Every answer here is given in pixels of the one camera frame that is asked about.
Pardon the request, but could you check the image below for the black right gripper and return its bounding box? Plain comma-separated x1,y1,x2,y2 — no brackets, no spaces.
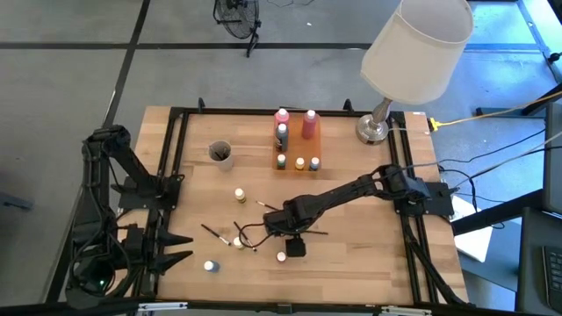
262,199,327,259

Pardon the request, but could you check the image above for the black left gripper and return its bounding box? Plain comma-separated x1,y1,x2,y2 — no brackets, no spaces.
117,224,195,282

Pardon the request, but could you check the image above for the tall grey paint bottle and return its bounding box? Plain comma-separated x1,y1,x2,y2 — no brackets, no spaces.
275,123,290,154

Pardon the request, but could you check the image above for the tall coral paint bottle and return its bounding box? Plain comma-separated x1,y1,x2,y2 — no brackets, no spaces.
300,109,319,140

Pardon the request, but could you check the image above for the tall pink paint bottle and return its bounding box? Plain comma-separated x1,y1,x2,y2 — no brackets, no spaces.
273,108,291,131

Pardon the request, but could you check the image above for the orange translucent bin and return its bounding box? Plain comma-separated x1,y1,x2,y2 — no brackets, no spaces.
270,109,324,173

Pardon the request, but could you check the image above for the white paper cup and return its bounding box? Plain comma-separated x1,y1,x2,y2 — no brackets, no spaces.
208,140,234,171

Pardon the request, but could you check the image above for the white sheet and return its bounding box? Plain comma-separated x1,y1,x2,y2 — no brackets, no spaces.
450,195,494,263

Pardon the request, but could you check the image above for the black floor fan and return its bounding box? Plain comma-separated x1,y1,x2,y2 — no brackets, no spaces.
213,0,263,59

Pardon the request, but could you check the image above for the silver lamp with white shade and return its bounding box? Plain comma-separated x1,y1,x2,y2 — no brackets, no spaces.
354,0,475,146

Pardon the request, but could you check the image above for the black desk support bar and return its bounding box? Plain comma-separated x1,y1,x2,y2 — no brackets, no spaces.
451,189,545,236

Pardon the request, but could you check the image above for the dark grey desk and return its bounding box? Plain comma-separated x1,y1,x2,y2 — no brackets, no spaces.
515,101,562,316

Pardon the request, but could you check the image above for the black keyboard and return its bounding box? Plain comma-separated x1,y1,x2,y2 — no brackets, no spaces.
542,245,562,315

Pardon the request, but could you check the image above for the silver frame bracket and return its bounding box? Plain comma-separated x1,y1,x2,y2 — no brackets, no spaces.
379,305,434,316
137,301,189,313

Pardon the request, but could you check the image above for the yellow extension cord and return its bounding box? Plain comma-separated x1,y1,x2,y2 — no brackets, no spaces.
428,90,562,133

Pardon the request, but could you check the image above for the black cable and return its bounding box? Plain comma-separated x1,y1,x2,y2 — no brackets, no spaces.
436,128,562,207

